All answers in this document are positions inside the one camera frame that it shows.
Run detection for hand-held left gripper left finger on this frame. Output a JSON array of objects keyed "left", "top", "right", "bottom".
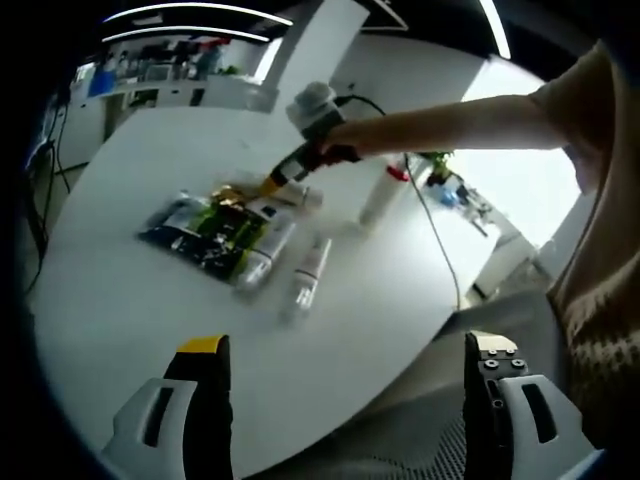
[{"left": 102, "top": 333, "right": 236, "bottom": 480}]

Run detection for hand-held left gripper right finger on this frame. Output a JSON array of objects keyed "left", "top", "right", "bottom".
[{"left": 463, "top": 329, "right": 585, "bottom": 480}]

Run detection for clear skincare sachet dark square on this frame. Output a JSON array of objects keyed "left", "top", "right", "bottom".
[{"left": 249, "top": 199, "right": 286, "bottom": 226}]

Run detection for gold skincare sachet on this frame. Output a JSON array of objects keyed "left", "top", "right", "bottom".
[{"left": 208, "top": 183, "right": 250, "bottom": 209}]

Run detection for large clear-capped skincare bottle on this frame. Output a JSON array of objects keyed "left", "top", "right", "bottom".
[{"left": 232, "top": 219, "right": 299, "bottom": 297}]

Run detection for red-collared white skincare bottle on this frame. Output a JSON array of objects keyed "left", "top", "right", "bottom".
[{"left": 358, "top": 162, "right": 410, "bottom": 227}]

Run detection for green black skincare sachet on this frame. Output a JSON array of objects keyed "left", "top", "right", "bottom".
[{"left": 192, "top": 204, "right": 269, "bottom": 281}]

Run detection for small clear-capped skincare bottle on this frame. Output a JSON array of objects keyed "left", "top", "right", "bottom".
[{"left": 277, "top": 235, "right": 335, "bottom": 326}]

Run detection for person's right hand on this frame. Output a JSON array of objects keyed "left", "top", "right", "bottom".
[{"left": 319, "top": 117, "right": 389, "bottom": 157}]

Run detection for grey mesh chair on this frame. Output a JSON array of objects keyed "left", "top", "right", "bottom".
[{"left": 344, "top": 289, "right": 569, "bottom": 480}]

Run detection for small plant red pot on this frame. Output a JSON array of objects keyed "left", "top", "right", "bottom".
[{"left": 422, "top": 149, "right": 459, "bottom": 187}]

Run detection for long white office counter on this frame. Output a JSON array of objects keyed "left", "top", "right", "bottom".
[{"left": 69, "top": 74, "right": 281, "bottom": 114}]

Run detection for blue packet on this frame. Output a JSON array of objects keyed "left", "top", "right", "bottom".
[{"left": 437, "top": 184, "right": 466, "bottom": 206}]

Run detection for dark desk clutter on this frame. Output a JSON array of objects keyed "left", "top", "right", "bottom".
[{"left": 462, "top": 182, "right": 506, "bottom": 239}]

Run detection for blue bin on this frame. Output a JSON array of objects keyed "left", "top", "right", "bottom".
[{"left": 89, "top": 69, "right": 116, "bottom": 97}]

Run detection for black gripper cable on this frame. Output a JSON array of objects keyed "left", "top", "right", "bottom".
[{"left": 337, "top": 92, "right": 464, "bottom": 314}]

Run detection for black floor cables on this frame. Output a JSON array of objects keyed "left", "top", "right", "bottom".
[{"left": 22, "top": 89, "right": 74, "bottom": 296}]

